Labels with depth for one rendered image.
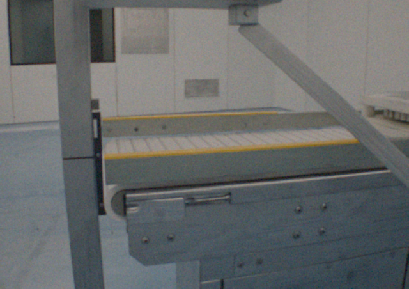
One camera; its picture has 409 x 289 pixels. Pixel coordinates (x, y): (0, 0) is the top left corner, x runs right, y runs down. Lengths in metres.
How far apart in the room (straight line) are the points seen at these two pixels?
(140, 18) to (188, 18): 0.73
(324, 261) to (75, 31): 0.57
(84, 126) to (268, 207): 0.38
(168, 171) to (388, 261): 0.45
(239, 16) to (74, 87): 0.36
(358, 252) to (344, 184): 0.16
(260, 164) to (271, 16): 6.07
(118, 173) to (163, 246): 0.11
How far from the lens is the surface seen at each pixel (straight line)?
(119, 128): 0.73
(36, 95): 5.54
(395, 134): 0.80
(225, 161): 0.49
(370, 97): 0.86
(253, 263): 0.61
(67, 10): 0.74
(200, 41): 5.96
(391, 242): 0.74
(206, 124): 0.76
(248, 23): 0.49
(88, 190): 0.78
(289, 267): 0.64
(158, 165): 0.47
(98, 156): 0.75
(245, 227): 0.53
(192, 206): 0.50
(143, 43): 5.65
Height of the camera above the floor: 0.97
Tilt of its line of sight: 11 degrees down
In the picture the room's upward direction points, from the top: straight up
